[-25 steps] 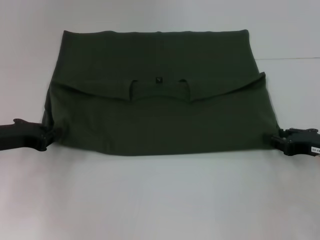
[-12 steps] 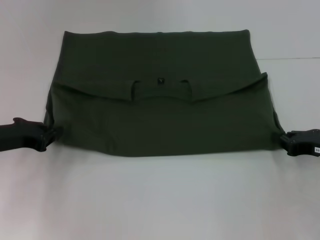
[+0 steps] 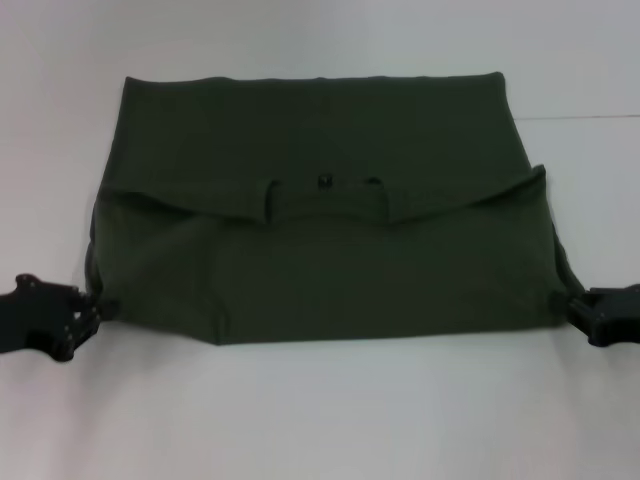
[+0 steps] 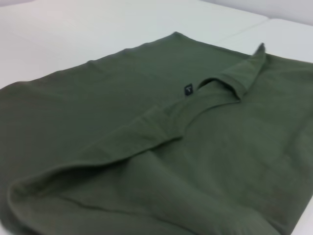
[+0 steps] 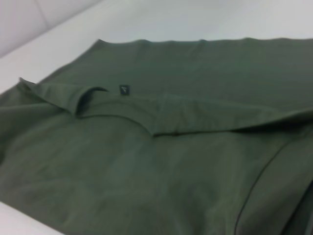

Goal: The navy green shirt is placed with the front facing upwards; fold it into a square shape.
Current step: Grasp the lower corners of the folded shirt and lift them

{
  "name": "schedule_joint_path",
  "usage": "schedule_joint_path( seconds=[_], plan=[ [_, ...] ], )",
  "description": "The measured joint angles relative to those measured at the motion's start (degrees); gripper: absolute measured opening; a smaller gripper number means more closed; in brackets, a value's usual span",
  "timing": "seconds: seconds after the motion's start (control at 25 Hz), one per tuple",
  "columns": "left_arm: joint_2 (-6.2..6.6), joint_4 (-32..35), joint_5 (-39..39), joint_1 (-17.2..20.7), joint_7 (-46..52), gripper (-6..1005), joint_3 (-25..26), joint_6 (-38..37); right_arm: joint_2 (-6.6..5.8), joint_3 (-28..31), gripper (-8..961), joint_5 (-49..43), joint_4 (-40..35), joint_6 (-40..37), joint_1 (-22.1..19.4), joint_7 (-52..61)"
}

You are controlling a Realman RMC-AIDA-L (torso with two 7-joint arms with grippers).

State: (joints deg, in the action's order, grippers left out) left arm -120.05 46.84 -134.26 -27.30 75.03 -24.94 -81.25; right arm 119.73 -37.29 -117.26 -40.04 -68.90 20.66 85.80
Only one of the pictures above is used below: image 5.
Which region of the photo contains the dark green printed t-shirt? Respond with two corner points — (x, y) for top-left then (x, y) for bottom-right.
(0, 37), (313, 235)

